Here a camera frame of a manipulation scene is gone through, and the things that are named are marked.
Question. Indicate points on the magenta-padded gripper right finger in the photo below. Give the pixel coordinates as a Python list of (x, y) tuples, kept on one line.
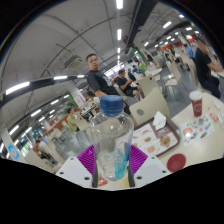
[(138, 160)]

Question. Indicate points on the flat round red coaster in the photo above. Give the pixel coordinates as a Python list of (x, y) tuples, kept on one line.
[(176, 162)]

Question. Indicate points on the ceiling air conditioner unit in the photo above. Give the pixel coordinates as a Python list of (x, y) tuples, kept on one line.
[(73, 62)]

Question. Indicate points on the small red sachet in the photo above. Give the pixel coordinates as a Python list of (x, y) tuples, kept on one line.
[(214, 117)]

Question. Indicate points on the crumpled white napkin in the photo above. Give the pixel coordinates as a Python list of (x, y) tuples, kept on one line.
[(159, 120)]

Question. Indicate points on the colourful printed flyer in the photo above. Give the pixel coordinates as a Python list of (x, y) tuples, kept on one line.
[(196, 130)]

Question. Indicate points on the printed paper tray liner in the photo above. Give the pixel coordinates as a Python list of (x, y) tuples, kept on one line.
[(153, 141)]

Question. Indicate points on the group of beige chairs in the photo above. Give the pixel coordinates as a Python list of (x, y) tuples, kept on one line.
[(146, 83)]

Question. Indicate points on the beige chair with round hole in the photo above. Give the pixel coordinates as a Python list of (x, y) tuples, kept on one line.
[(151, 105)]

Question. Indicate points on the group of ceiling lights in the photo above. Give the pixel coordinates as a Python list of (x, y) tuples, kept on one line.
[(17, 87)]

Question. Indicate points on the clear blue-capped water bottle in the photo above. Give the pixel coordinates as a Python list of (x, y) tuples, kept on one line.
[(111, 140)]

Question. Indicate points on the red paper cup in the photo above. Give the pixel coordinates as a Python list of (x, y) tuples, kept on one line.
[(196, 105)]

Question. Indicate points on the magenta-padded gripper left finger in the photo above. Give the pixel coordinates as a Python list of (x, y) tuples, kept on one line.
[(87, 160)]

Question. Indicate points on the dark brown food tray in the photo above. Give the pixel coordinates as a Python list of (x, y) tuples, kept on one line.
[(176, 133)]

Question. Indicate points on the person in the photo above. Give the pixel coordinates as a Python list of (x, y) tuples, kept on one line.
[(203, 66), (123, 83), (71, 121), (98, 81), (190, 51)]

